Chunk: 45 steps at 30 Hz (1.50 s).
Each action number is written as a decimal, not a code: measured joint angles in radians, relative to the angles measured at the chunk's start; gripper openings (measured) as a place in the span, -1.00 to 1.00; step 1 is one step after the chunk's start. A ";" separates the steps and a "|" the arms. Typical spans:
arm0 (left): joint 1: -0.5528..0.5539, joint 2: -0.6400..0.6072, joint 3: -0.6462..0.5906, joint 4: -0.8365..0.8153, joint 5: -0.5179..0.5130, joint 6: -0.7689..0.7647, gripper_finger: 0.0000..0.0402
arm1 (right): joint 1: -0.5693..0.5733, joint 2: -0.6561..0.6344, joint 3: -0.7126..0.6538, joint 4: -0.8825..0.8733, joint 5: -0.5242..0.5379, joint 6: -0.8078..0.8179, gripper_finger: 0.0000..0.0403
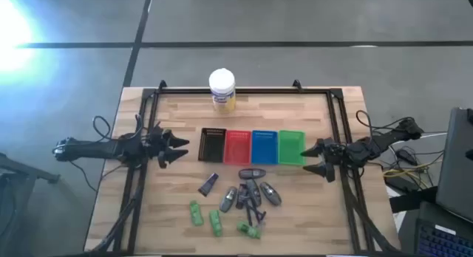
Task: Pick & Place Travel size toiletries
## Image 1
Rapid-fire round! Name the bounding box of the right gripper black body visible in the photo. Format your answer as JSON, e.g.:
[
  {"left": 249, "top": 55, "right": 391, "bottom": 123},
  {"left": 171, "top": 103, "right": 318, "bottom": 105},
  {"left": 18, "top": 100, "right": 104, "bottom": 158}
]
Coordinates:
[{"left": 318, "top": 137, "right": 350, "bottom": 183}]

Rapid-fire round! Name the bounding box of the green plastic basket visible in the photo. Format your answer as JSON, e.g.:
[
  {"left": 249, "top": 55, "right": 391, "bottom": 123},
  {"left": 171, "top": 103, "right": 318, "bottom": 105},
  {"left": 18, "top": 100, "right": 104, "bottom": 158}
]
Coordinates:
[{"left": 277, "top": 129, "right": 307, "bottom": 166}]

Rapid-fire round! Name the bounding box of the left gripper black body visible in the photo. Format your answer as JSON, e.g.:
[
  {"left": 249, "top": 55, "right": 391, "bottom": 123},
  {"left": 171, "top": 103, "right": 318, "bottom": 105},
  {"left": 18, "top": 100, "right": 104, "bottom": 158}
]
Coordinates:
[{"left": 142, "top": 123, "right": 171, "bottom": 169}]

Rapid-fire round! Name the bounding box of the green travel bottle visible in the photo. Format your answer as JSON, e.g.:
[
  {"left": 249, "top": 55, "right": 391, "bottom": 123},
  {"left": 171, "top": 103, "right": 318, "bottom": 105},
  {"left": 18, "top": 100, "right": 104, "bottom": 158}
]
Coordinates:
[
  {"left": 208, "top": 209, "right": 224, "bottom": 238},
  {"left": 189, "top": 199, "right": 205, "bottom": 227},
  {"left": 236, "top": 220, "right": 262, "bottom": 240}
]

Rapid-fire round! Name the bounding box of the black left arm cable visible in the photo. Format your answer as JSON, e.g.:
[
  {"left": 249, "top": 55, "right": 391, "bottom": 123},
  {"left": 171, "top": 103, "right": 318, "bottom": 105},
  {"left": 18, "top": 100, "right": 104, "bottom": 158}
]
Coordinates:
[{"left": 92, "top": 115, "right": 112, "bottom": 140}]

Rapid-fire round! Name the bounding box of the Lysol wipes canister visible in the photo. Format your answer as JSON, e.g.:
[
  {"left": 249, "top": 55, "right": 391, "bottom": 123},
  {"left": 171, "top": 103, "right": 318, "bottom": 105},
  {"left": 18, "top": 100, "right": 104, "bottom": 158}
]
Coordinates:
[{"left": 208, "top": 67, "right": 237, "bottom": 114}]

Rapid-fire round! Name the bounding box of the blue plastic basket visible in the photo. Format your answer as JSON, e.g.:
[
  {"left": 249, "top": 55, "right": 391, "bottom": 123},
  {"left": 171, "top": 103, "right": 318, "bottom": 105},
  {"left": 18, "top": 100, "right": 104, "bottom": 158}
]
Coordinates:
[{"left": 251, "top": 129, "right": 279, "bottom": 165}]

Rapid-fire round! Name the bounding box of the black plastic basket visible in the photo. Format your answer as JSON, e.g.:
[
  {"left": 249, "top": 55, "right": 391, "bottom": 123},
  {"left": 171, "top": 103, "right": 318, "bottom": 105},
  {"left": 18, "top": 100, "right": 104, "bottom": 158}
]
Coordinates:
[{"left": 197, "top": 127, "right": 227, "bottom": 164}]

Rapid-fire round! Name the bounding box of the black metal table frame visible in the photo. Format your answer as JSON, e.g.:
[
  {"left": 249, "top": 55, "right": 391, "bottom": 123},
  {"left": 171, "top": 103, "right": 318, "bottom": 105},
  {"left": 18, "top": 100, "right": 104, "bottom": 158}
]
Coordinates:
[{"left": 92, "top": 79, "right": 402, "bottom": 256}]

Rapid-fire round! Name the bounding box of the black strap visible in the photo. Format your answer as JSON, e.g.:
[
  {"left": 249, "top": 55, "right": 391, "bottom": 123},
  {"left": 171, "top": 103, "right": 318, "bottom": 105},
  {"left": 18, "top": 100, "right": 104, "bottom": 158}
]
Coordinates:
[{"left": 389, "top": 186, "right": 439, "bottom": 213}]

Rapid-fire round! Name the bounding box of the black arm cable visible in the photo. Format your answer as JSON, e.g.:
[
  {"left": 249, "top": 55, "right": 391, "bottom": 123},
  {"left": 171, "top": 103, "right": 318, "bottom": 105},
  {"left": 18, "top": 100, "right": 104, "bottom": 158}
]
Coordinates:
[
  {"left": 355, "top": 109, "right": 407, "bottom": 140},
  {"left": 92, "top": 115, "right": 112, "bottom": 140}
]

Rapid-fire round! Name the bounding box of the black metal stand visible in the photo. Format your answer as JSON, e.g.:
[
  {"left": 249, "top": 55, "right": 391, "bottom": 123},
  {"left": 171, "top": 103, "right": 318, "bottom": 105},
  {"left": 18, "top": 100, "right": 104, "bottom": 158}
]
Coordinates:
[{"left": 0, "top": 152, "right": 61, "bottom": 185}]

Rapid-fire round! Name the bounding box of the red plastic basket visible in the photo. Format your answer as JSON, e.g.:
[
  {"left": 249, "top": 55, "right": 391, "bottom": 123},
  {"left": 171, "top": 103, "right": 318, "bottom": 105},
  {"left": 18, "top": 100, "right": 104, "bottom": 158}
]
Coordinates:
[{"left": 223, "top": 129, "right": 253, "bottom": 166}]

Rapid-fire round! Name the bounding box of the black power adapter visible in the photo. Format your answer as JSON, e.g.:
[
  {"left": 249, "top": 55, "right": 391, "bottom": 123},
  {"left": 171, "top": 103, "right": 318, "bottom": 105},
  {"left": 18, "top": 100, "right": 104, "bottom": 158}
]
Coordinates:
[{"left": 395, "top": 148, "right": 418, "bottom": 166}]

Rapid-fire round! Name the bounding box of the laptop with blue-lit keyboard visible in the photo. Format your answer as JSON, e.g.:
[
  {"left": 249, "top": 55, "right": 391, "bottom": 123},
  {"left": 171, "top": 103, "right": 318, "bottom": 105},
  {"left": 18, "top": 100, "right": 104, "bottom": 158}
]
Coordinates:
[{"left": 415, "top": 201, "right": 473, "bottom": 257}]

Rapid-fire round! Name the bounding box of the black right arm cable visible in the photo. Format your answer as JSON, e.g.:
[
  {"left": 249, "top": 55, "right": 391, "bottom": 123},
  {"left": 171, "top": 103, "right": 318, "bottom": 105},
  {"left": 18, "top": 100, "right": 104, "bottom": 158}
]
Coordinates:
[{"left": 355, "top": 109, "right": 407, "bottom": 140}]

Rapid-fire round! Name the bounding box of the yellow cable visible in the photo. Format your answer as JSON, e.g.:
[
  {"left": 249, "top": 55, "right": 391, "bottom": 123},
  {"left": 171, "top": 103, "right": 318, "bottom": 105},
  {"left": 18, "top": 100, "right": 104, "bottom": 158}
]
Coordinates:
[{"left": 382, "top": 167, "right": 424, "bottom": 186}]

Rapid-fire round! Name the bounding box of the dark purple tube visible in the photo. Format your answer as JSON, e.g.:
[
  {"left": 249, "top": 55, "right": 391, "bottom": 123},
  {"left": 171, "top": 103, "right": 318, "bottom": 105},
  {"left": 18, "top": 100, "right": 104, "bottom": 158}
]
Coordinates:
[{"left": 197, "top": 172, "right": 220, "bottom": 197}]

